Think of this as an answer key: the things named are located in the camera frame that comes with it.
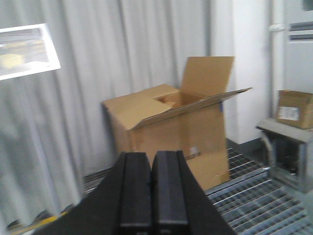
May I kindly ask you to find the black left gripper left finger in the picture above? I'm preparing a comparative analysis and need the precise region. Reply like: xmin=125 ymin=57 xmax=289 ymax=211
xmin=35 ymin=152 xmax=153 ymax=235

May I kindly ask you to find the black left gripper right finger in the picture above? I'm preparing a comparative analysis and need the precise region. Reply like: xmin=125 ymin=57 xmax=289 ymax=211
xmin=152 ymin=150 xmax=235 ymax=235

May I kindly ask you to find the large open cardboard box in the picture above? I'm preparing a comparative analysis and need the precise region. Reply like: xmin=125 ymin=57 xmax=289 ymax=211
xmin=102 ymin=56 xmax=243 ymax=190

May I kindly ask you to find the grey curtain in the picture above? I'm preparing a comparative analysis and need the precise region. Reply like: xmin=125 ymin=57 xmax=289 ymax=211
xmin=0 ymin=0 xmax=210 ymax=234

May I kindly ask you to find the small cardboard box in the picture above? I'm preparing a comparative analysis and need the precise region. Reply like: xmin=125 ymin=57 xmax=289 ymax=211
xmin=276 ymin=90 xmax=313 ymax=129

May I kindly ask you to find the white framed poster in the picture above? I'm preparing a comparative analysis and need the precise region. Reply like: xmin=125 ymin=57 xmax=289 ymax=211
xmin=0 ymin=23 xmax=61 ymax=80

